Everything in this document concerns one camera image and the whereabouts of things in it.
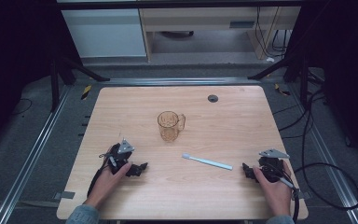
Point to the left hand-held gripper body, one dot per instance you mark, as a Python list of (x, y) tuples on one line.
[(121, 158)]

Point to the aluminium floor rail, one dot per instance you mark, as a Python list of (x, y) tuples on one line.
[(332, 168), (34, 155), (180, 81)]

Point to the black metal stand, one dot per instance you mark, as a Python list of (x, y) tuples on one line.
[(54, 87), (304, 81)]

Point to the yellow black hazard tape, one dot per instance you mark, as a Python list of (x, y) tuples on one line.
[(282, 90), (86, 92)]

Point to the person's right hand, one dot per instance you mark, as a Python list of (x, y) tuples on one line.
[(278, 196)]

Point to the white cabinet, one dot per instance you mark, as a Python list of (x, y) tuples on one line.
[(105, 32)]

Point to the amber glass mug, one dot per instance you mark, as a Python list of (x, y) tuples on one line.
[(168, 129)]

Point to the person's left hand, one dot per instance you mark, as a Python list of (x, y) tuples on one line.
[(105, 185)]

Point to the grey tape strip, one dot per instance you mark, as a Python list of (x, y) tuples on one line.
[(64, 195)]

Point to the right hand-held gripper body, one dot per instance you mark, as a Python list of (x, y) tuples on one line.
[(272, 165)]

